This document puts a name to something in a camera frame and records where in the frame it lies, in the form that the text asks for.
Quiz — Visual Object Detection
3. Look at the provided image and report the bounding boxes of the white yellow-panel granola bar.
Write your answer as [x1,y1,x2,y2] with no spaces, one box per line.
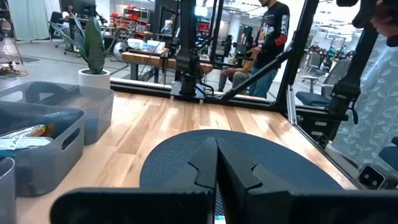
[0,136,54,151]

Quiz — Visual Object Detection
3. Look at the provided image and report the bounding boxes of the silver round fan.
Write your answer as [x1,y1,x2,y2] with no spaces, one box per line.
[112,40,129,62]

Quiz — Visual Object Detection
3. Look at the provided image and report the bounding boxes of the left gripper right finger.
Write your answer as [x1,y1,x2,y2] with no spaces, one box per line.
[217,138,295,191]

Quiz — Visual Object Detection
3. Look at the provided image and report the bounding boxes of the grey office chair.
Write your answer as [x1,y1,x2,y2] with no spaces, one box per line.
[295,58,352,108]

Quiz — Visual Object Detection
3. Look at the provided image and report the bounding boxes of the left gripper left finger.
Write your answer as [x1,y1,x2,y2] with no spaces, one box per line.
[161,137,218,189]

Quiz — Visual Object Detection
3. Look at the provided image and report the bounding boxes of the pale green curtain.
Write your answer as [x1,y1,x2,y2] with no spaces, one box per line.
[7,0,50,42]

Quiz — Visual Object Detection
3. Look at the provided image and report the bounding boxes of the grey plastic bin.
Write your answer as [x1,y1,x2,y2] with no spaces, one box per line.
[0,101,86,198]
[0,81,114,146]
[0,157,17,224]

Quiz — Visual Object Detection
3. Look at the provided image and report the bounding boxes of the black rig frame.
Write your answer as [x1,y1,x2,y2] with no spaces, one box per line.
[110,0,358,187]

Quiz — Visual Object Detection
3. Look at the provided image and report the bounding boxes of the person's hand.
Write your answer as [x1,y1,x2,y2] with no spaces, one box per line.
[369,0,398,40]

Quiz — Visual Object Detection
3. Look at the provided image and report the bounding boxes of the person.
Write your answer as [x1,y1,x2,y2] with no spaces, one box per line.
[217,58,254,93]
[331,29,398,175]
[60,4,76,37]
[248,0,290,100]

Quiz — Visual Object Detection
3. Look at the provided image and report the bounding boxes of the red parts shelf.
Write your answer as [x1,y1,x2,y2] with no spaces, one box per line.
[110,4,152,32]

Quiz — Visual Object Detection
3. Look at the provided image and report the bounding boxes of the blue chair seat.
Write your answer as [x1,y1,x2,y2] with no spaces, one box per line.
[377,136,398,172]

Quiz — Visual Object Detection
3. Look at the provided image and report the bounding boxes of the clear plastic box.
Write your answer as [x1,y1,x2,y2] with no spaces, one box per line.
[126,37,167,54]

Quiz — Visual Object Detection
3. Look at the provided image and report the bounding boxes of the green snake plant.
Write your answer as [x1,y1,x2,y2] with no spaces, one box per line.
[48,17,123,75]

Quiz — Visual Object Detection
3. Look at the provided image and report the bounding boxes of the round dark woven mat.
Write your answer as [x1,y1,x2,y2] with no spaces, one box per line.
[139,129,345,224]

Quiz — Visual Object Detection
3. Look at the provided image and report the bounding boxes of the white round plant pot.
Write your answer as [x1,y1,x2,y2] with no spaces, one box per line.
[77,68,112,91]

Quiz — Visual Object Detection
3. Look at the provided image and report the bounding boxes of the black box white socket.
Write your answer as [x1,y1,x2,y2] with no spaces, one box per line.
[356,163,389,190]

